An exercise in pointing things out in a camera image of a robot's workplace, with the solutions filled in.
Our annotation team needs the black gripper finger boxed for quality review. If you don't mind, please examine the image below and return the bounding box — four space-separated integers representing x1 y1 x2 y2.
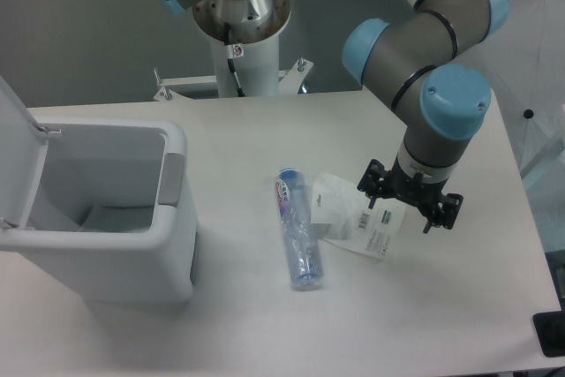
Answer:
421 193 463 234
357 159 391 209

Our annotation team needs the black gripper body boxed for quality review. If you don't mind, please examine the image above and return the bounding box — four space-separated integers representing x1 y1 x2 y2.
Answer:
383 160 447 215

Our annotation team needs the white plastic packaging bag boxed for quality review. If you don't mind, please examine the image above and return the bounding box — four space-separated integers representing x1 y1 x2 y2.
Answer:
311 172 406 261

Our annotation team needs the clear plastic water bottle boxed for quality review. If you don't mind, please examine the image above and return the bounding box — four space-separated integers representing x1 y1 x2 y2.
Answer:
274 166 324 291

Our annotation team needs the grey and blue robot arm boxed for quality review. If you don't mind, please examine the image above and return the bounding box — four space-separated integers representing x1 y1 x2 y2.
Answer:
161 0 509 229

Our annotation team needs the white trash can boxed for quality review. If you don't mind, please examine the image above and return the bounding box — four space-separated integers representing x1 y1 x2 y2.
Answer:
1 117 198 303

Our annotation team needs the white trash can lid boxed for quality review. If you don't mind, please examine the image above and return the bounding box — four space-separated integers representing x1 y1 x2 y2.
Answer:
1 80 48 229

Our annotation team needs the black device at table edge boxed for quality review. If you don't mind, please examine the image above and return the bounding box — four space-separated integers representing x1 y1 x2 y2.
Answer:
532 311 564 358

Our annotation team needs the white Superior umbrella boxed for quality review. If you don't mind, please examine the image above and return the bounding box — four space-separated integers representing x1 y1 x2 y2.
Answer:
458 0 564 186

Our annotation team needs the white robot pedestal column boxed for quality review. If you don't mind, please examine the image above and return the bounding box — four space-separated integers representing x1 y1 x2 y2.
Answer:
192 0 292 99

